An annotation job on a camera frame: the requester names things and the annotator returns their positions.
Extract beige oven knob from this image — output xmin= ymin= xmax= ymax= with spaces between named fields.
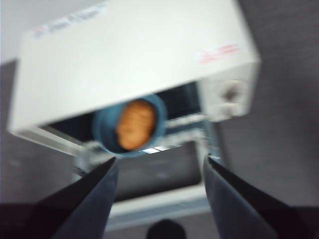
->
xmin=221 ymin=79 xmax=248 ymax=103

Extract white Toshiba toaster oven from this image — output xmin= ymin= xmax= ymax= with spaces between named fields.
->
xmin=7 ymin=0 xmax=262 ymax=162

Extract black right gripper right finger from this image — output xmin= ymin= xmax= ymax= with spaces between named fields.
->
xmin=202 ymin=153 xmax=319 ymax=239

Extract blue ribbed bowl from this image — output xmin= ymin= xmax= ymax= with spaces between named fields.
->
xmin=92 ymin=93 xmax=167 ymax=159

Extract brown potato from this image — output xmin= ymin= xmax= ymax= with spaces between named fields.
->
xmin=116 ymin=99 xmax=157 ymax=151

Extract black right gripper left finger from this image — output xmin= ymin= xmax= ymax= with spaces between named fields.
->
xmin=0 ymin=156 xmax=118 ymax=239

